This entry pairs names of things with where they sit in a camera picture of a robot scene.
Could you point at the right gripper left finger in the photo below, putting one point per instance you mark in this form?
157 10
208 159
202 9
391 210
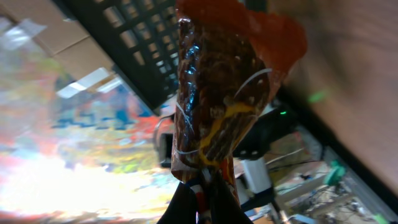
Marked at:
182 208

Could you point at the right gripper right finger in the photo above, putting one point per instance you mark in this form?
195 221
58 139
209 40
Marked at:
223 206

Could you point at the orange chocolate bar wrapper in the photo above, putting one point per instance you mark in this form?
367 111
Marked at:
231 63

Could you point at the colourful painted poster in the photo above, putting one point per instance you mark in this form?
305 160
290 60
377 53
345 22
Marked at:
74 148

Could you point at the grey plastic shopping basket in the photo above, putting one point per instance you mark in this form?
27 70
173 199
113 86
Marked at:
140 37

